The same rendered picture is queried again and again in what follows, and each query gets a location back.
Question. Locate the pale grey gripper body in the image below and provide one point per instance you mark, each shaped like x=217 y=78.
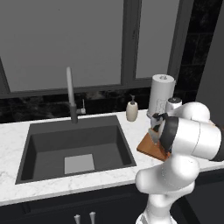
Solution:
x=154 y=135

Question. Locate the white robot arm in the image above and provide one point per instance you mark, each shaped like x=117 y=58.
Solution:
x=186 y=140

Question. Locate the brown wooden cutting board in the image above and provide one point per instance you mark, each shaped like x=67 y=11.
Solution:
x=148 y=148

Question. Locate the beige soap dispenser bottle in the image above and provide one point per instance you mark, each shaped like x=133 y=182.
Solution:
x=131 y=110

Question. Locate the white paper towel roll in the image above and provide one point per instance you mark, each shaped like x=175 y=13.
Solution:
x=159 y=93

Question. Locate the dark grey sink basin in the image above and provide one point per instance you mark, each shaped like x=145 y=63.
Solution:
x=78 y=145

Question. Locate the dark cupboard door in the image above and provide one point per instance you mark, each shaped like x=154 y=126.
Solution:
x=116 y=204
x=40 y=213

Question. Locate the dark base cabinet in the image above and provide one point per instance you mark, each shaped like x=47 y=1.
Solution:
x=208 y=195

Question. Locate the grey sink tap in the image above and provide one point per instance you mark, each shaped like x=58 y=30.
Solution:
x=70 y=90

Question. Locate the dark grey tall cabinet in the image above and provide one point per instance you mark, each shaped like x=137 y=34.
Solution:
x=211 y=58

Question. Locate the grey framed window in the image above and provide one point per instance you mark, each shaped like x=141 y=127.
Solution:
x=87 y=43

